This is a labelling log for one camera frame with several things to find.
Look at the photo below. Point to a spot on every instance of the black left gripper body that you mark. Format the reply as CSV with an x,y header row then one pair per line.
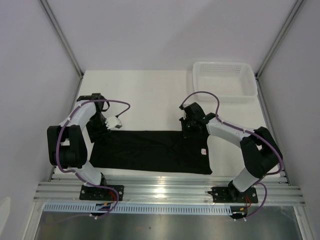
x,y
96,126

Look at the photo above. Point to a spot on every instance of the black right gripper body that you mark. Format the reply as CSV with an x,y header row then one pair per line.
x,y
188,129

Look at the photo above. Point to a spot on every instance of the black t-shirt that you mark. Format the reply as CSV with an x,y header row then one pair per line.
x,y
152,151

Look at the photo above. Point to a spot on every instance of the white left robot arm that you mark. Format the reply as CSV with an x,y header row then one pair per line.
x,y
67,148

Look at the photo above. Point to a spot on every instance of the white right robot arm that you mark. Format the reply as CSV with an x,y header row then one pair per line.
x,y
260,153

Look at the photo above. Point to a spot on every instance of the white perforated plastic basket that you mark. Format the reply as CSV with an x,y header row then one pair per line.
x,y
231,82

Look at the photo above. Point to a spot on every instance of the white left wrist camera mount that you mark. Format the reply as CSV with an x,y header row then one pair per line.
x,y
113,122

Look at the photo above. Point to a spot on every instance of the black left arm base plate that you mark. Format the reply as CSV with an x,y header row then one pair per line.
x,y
89,193

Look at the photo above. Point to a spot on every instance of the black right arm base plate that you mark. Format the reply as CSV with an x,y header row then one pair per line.
x,y
220,194

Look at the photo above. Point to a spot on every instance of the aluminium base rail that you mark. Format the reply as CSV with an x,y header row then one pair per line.
x,y
181,190

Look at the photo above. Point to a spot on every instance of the grey slotted cable duct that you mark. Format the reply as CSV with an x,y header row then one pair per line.
x,y
132,208

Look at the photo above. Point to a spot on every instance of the grey aluminium frame post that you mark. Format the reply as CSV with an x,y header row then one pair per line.
x,y
283,31

